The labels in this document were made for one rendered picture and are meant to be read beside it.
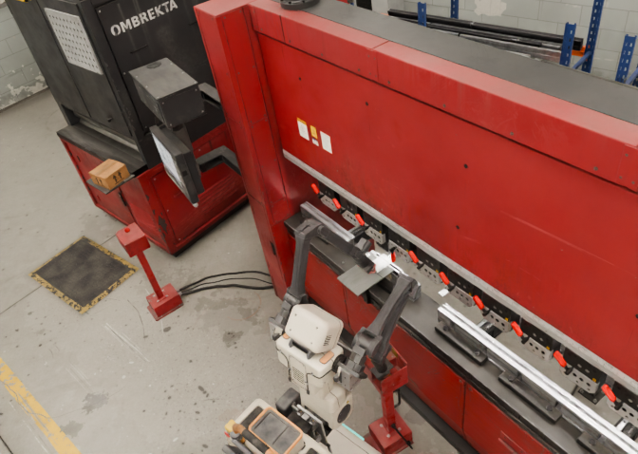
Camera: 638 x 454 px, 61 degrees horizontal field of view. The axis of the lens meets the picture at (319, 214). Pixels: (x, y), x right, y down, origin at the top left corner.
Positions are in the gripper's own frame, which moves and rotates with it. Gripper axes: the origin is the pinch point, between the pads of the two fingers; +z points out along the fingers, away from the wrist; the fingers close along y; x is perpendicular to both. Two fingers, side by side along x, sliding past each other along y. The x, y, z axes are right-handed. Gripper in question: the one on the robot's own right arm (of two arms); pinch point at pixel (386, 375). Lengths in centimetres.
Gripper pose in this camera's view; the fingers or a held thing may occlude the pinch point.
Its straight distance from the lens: 294.6
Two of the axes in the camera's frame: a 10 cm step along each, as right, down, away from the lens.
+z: 3.5, 6.3, 6.9
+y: 8.1, -5.8, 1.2
